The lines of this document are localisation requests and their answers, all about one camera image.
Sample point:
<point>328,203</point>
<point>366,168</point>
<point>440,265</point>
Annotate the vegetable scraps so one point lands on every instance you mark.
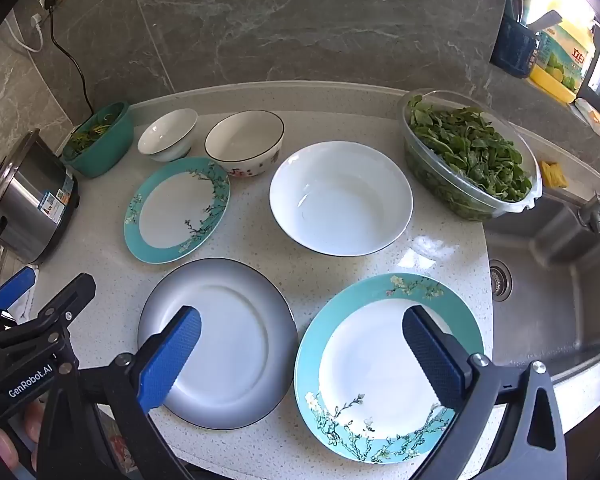
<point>87,137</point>

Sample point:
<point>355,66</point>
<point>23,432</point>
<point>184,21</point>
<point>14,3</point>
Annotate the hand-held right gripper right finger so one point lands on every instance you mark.
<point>430,360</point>

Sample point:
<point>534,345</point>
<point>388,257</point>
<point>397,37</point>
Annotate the teal basin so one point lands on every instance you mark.
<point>111,152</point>

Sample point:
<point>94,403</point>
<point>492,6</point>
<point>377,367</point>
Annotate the person's left hand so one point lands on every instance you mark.
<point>5,445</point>

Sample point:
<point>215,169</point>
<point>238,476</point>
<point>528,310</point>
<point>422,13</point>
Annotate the white plastic bag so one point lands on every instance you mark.
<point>595,117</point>

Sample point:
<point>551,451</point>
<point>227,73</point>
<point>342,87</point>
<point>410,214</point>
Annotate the black-rimmed printed bowl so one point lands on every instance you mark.
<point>242,140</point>

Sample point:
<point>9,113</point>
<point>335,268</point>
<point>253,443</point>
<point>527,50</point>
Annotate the steel faucet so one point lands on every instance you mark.
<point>592,207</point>

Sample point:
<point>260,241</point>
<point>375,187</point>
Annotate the green leafy vegetables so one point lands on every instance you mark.
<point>470,150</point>

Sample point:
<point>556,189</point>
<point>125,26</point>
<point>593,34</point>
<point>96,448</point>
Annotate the yellow detergent bottle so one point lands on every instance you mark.
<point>565,55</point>

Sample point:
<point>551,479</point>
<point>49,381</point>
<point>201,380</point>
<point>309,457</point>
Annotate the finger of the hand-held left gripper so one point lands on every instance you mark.
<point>15,287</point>
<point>65,305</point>

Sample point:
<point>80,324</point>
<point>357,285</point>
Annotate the steel rice cooker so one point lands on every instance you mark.
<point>30,195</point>

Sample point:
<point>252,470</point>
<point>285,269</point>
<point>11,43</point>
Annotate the yellow sponge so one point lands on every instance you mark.
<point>551,174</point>

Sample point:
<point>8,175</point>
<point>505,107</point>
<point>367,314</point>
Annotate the steel sink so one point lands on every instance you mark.
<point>555,300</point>

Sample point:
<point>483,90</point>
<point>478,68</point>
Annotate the sink drain strainer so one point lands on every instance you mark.
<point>500,280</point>

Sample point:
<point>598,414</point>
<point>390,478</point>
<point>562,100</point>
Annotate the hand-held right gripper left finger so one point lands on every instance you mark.
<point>172,360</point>

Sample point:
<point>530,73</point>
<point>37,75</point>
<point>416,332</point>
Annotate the small teal floral plate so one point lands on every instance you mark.
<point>175,205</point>

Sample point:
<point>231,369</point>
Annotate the wall socket with white plug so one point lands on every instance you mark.
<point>36,20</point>

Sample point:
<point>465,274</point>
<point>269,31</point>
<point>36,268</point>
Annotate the dark blue cup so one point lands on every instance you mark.
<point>512,47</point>

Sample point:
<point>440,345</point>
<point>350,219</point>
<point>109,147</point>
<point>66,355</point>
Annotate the wall socket with black plug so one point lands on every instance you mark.
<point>51,2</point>

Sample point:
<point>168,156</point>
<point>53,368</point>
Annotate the large teal floral plate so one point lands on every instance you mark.
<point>360,360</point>

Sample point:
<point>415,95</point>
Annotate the large white bowl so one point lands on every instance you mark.
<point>340,195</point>

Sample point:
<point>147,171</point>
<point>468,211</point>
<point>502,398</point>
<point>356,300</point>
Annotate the clear plastic container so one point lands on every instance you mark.
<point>427,177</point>

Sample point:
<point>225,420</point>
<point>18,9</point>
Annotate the small white bowl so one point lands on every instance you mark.
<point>167,132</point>

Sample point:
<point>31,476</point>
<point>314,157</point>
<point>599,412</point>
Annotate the grey plate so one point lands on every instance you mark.
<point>240,320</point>

